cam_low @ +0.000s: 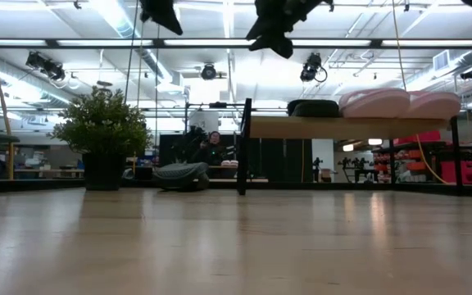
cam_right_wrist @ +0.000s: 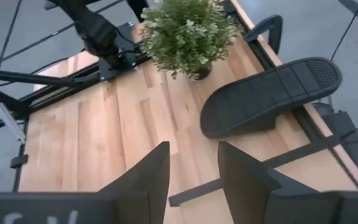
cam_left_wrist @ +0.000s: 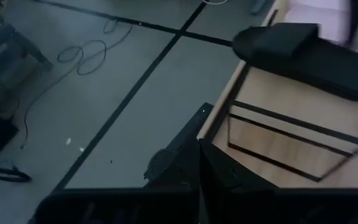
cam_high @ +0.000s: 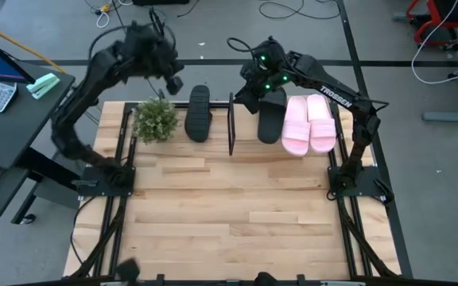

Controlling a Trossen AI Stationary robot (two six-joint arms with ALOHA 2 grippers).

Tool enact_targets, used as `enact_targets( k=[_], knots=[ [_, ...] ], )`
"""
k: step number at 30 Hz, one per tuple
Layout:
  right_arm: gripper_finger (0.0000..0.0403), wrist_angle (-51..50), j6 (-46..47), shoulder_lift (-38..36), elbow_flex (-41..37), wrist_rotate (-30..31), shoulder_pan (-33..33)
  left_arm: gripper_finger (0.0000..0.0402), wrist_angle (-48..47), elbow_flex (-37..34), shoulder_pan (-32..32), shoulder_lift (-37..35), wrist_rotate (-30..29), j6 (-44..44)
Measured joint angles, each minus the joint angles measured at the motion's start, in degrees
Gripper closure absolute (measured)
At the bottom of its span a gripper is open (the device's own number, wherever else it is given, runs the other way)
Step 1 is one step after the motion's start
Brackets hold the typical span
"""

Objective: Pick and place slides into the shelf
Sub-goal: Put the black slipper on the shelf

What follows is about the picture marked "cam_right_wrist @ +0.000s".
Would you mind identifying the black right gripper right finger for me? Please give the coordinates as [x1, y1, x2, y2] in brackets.
[218, 141, 344, 224]

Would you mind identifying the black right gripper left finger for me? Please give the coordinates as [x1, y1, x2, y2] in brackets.
[98, 141, 171, 224]

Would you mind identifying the black rubber slide sandal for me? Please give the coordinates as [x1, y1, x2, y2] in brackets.
[200, 57, 344, 139]

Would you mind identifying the small green potted plant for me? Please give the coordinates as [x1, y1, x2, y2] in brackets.
[140, 0, 244, 82]

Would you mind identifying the black curved bracket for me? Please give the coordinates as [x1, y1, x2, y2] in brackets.
[243, 14, 284, 55]

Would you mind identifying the long black floor cable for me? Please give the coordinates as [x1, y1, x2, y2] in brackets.
[330, 0, 358, 62]

